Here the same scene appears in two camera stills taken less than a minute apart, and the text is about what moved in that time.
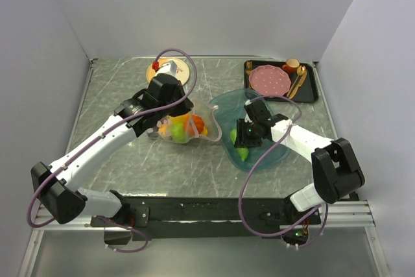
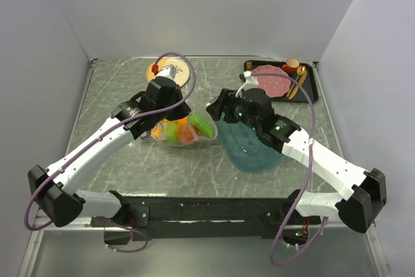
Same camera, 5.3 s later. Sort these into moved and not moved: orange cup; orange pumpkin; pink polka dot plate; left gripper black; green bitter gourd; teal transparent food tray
Moved: green bitter gourd; orange pumpkin
Not moved: teal transparent food tray; pink polka dot plate; orange cup; left gripper black
